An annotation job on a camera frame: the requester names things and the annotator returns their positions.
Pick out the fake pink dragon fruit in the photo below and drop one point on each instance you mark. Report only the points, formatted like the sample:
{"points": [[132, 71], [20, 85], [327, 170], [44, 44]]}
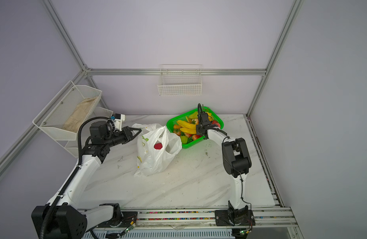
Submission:
{"points": [[158, 146]]}

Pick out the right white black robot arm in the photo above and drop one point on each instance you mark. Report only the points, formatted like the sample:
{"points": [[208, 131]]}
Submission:
{"points": [[236, 161]]}

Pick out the beige cloth in bin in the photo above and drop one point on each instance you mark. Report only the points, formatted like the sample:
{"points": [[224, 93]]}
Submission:
{"points": [[79, 114]]}

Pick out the white plastic bag lemon print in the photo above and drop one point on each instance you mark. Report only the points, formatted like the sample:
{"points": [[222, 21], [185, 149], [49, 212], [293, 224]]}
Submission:
{"points": [[149, 160]]}

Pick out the upper white mesh shelf bin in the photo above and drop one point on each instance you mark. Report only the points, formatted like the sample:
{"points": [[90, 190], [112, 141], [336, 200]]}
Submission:
{"points": [[52, 118]]}

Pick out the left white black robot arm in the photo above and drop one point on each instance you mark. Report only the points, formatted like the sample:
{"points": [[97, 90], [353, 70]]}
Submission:
{"points": [[61, 217]]}

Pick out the fake green starfruit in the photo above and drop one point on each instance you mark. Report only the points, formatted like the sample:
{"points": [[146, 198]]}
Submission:
{"points": [[193, 115]]}

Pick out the white wire wall basket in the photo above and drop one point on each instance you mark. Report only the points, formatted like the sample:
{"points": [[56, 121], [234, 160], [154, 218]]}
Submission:
{"points": [[180, 80]]}

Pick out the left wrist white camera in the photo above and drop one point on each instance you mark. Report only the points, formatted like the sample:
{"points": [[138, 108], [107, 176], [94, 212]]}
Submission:
{"points": [[118, 120]]}

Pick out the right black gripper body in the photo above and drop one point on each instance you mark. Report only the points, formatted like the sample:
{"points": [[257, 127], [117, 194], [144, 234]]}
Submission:
{"points": [[204, 123]]}

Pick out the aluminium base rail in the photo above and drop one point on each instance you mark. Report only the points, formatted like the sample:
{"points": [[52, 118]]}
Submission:
{"points": [[187, 223]]}

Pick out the fake green apple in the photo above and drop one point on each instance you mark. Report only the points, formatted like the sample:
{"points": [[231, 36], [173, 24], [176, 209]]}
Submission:
{"points": [[184, 139]]}

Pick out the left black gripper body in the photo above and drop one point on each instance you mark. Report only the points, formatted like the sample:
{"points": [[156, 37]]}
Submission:
{"points": [[127, 134]]}

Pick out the green plastic fruit basket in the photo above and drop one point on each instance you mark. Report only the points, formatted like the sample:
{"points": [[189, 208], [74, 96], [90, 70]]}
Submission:
{"points": [[170, 125]]}

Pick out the fake yellow banana bunch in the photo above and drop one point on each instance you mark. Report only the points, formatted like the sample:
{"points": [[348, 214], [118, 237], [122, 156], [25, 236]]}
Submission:
{"points": [[187, 127]]}

